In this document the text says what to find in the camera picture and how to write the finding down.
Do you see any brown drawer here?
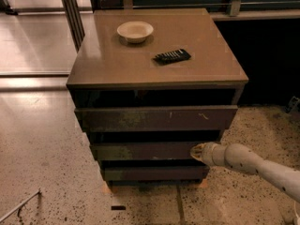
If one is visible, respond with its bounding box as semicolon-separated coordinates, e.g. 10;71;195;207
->
75;105;237;132
101;166;209;181
90;142;200;160

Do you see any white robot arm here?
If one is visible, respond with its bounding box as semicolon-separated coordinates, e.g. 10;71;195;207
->
190;142;300;203

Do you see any brown wooden drawer cabinet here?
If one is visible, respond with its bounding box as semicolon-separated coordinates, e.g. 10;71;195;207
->
67;8;248;173

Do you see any black remote control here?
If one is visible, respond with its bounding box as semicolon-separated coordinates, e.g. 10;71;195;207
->
154;49;191;65

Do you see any grey floor object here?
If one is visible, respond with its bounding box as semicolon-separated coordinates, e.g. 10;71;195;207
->
285;97;300;113

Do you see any white ceramic bowl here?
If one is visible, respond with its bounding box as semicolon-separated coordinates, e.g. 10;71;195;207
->
117;22;154;43

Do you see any metal rod on floor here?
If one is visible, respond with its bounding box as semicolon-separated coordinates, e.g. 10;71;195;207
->
0;188;41;222

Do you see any metal railing frame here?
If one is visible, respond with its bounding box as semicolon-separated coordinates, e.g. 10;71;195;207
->
87;0;300;46

